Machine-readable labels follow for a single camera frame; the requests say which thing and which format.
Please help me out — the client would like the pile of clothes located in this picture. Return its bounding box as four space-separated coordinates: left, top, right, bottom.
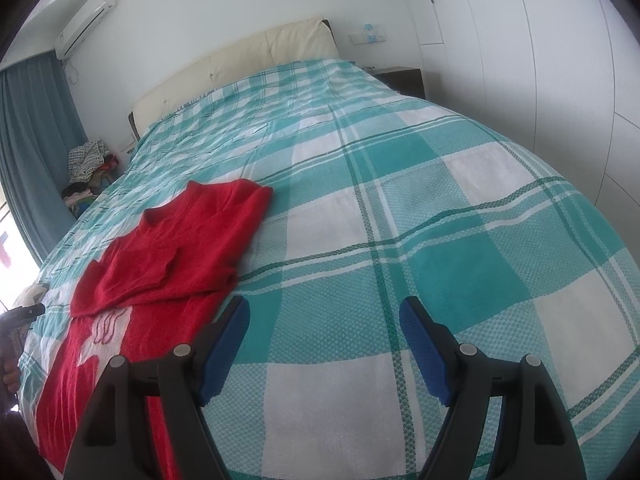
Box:
61 140 121 218

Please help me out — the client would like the blue curtain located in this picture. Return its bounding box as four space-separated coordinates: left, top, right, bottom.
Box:
0 50 91 268

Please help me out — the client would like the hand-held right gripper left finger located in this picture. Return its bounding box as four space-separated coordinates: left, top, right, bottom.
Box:
62 295 251 480

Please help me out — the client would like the white air conditioner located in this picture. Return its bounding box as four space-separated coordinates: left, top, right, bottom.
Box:
54 0 117 61

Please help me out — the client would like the person's left hand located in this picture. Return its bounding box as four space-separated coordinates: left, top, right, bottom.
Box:
0 331 22 397

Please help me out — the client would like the red knitted sweater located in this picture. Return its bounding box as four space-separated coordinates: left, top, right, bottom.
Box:
31 178 274 480

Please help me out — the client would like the teal plaid blanket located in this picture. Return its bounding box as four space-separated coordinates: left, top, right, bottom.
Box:
17 58 640 480

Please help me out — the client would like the cream padded headboard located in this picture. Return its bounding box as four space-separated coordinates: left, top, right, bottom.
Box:
127 17 338 143

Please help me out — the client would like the dark wooden nightstand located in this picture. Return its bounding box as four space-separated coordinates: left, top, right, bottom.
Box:
372 66 427 101

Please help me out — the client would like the white wall socket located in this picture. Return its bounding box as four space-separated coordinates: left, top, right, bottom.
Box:
350 22 389 45

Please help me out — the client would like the beige cushion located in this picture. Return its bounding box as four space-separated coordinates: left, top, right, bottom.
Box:
14 283 51 310

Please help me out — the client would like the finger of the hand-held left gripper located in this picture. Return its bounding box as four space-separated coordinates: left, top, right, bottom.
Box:
0 302 46 333

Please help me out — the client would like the white wardrobe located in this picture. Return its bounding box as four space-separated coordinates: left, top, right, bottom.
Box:
395 0 640 281

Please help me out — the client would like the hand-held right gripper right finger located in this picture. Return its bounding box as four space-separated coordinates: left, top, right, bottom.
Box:
400 296 588 480

